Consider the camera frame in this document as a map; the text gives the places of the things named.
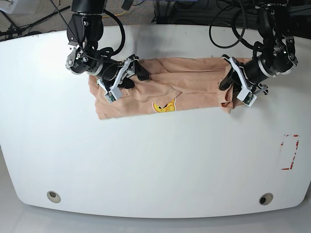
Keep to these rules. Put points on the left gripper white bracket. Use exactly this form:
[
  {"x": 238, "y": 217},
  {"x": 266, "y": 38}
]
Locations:
[{"x": 235, "y": 68}]

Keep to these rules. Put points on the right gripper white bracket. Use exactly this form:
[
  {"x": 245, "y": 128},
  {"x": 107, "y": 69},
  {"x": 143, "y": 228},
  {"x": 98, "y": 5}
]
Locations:
[{"x": 122, "y": 76}]

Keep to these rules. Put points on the peach T-shirt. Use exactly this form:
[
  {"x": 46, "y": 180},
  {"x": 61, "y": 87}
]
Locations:
[{"x": 176, "y": 84}]

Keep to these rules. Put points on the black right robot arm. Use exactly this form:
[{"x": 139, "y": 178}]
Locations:
[{"x": 84, "y": 31}]

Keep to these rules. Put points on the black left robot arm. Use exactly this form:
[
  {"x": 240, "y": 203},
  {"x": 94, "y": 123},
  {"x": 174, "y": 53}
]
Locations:
[{"x": 273, "y": 56}]

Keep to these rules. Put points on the red tape rectangle marking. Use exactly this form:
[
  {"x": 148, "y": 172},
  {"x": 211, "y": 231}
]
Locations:
[{"x": 288, "y": 151}]

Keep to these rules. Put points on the right table grommet hole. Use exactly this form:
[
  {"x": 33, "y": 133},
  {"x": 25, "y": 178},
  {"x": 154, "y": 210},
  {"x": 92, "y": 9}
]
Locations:
[{"x": 266, "y": 199}]

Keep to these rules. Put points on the table grommet hole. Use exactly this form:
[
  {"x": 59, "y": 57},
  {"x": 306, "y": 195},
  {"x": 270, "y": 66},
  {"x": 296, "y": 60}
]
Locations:
[
  {"x": 53, "y": 197},
  {"x": 266, "y": 199}
]

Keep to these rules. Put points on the left table grommet hole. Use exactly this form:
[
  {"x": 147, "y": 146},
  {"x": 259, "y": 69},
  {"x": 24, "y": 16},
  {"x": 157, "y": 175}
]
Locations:
[{"x": 53, "y": 197}]

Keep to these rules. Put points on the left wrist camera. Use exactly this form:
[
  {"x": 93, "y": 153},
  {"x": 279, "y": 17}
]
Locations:
[{"x": 247, "y": 97}]

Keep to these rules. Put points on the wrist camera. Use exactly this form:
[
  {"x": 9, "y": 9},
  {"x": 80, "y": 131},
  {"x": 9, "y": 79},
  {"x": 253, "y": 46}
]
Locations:
[
  {"x": 247, "y": 97},
  {"x": 112, "y": 96}
]

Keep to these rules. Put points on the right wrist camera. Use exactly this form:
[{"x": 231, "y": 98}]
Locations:
[{"x": 112, "y": 96}]

